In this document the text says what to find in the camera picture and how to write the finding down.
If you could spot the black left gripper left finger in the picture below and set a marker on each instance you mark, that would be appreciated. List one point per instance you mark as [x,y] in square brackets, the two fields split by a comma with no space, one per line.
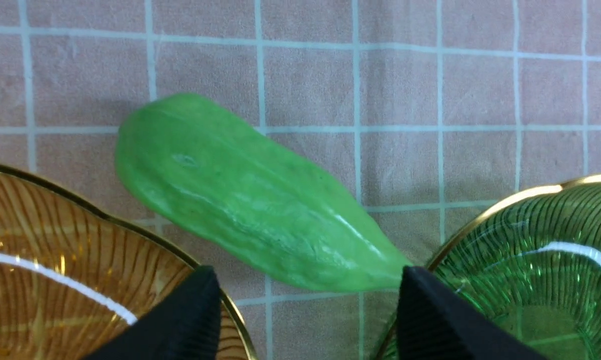
[184,326]

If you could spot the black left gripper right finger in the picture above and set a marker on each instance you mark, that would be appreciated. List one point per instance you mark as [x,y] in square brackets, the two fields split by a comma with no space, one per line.
[433,323]

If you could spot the green toy cucumber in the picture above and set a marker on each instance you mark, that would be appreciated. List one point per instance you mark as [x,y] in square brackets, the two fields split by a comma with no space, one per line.
[209,172]

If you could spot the green ribbed plastic plate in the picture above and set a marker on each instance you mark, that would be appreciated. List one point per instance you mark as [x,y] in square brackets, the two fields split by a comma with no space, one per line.
[531,264]

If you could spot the amber ribbed plastic plate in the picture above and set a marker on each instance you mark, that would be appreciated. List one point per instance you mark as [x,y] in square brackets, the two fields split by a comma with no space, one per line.
[73,277]

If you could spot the pink checkered tablecloth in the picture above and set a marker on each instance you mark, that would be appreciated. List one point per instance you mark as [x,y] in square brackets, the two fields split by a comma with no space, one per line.
[429,111]

